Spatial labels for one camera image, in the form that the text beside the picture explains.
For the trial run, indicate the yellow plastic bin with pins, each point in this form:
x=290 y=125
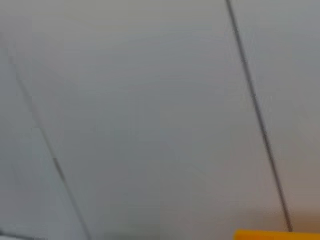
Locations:
x=275 y=235

